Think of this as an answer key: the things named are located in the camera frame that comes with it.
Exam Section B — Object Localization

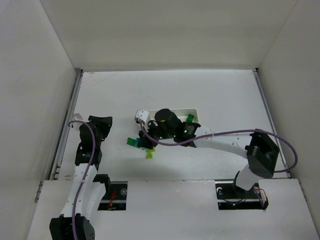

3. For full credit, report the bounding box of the green lego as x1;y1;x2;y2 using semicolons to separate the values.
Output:
126;137;137;147

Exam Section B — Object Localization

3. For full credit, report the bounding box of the green long lego brick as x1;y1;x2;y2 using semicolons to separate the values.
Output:
186;114;195;123

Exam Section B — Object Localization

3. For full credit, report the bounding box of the blue long lego brick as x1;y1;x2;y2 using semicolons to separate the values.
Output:
134;138;140;149

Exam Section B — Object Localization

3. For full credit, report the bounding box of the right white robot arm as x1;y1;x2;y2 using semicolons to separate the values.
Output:
134;108;280;191

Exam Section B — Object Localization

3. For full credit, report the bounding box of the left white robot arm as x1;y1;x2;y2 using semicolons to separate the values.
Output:
49;115;113;240

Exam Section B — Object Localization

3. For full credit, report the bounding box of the lime lego cluster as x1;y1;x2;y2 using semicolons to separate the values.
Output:
145;148;156;159

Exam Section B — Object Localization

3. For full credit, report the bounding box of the white compartment tray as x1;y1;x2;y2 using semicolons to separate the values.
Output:
148;108;199;125

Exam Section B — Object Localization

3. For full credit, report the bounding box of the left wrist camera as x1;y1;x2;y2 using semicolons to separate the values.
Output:
70;113;84;132

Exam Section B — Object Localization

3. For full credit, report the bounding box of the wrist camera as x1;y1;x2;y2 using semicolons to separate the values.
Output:
134;109;151;124
70;113;84;132

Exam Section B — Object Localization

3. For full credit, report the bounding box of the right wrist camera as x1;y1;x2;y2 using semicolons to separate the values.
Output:
134;109;151;124

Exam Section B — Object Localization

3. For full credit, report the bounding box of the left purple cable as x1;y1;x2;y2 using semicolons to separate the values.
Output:
68;120;97;240

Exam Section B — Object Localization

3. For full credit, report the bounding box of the purple cable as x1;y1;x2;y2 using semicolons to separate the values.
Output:
68;120;97;240
138;119;299;173

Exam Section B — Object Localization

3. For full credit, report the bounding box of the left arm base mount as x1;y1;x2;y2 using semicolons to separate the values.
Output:
97;174;128;211

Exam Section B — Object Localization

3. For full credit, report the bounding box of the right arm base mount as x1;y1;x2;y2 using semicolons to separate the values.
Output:
215;182;269;210

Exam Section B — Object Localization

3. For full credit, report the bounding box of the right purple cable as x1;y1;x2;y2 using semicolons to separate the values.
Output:
138;119;299;173

